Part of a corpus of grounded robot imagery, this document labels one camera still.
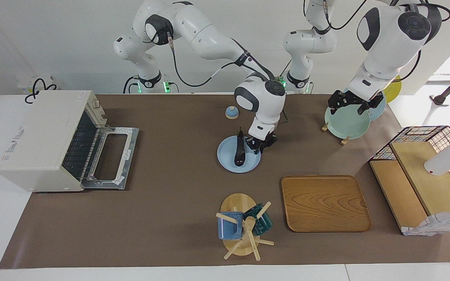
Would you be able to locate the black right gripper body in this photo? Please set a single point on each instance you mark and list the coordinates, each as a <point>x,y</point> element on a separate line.
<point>264,140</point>

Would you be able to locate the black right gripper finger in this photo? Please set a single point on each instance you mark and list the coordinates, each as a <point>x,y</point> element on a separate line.
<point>270,147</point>
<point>254,146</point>

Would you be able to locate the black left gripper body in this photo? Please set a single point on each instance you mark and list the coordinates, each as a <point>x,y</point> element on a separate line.
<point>356,98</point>

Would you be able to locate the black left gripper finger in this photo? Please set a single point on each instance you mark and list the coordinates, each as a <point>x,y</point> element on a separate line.
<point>335,100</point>
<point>371,105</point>

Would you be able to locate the dark purple eggplant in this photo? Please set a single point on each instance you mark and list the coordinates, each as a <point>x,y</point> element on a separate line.
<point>240,154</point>

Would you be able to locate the oven door with glass window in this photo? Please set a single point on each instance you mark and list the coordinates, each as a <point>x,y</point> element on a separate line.
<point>125,130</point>

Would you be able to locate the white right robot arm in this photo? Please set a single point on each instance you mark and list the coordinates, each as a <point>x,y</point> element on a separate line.
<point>201,31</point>

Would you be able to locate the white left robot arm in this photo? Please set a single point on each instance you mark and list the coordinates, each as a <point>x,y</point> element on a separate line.
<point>389,43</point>

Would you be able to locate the cream toaster oven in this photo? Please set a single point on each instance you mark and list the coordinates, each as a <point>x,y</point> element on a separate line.
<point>37,148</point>

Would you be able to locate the pale green racked plate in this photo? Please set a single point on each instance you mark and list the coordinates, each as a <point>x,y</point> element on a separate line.
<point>346,125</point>

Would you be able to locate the yellow racked plate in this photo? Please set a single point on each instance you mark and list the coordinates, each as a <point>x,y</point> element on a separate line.
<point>393,89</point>

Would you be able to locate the wooden plate rack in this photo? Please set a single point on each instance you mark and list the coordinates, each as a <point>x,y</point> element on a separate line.
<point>324,127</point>

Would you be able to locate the wooden mug tree stand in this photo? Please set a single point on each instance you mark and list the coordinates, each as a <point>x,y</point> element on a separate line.
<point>238,203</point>

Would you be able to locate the brown wooden tray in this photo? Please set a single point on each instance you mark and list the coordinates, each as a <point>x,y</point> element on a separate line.
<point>318,207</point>

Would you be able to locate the dark green ceramic mug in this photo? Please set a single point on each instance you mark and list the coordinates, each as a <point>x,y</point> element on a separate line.
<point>265,224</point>

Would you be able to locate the blue ceramic mug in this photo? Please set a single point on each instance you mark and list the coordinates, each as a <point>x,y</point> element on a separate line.
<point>229,230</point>

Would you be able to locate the white cup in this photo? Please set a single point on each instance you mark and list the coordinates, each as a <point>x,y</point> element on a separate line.
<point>443,162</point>

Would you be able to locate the light wooden shelf box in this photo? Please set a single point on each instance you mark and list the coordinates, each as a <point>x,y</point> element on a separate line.
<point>424,183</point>

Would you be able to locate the brown table mat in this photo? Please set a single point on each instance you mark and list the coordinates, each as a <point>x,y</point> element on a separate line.
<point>170,214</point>

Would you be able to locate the white crumpled cloth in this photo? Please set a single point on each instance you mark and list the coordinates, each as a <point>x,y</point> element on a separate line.
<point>440,224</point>

